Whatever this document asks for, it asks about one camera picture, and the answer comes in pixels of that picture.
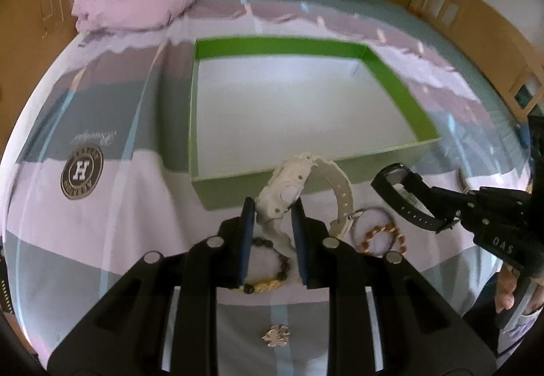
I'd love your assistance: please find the amber bead bracelet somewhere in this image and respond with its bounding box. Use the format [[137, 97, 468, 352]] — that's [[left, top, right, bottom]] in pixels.
[[356, 222, 409, 259]]

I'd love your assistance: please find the black wrist watch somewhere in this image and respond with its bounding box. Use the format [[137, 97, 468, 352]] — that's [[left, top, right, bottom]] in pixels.
[[371, 163, 458, 233]]

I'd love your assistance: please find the silver flower brooch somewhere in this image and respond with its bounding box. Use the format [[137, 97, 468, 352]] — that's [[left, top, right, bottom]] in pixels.
[[262, 324, 290, 348]]

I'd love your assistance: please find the dark bead bracelet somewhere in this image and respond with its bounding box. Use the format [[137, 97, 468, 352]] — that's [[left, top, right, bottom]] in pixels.
[[237, 235, 293, 295]]

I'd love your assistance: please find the white wrist watch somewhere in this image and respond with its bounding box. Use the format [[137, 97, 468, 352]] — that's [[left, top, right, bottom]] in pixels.
[[255, 153, 355, 258]]

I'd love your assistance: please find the person's right hand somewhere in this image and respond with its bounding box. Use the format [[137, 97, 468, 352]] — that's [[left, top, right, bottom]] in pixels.
[[494, 264, 517, 314]]

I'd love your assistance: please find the patterned bed sheet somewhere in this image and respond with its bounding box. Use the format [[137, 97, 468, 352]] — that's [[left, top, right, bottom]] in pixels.
[[1, 0, 529, 364]]

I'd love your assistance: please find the green cardboard box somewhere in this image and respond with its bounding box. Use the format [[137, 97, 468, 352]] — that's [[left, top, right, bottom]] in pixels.
[[188, 36, 440, 209]]

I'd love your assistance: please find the wooden headboard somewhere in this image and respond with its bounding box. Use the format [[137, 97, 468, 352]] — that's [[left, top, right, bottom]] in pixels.
[[1, 0, 76, 148]]

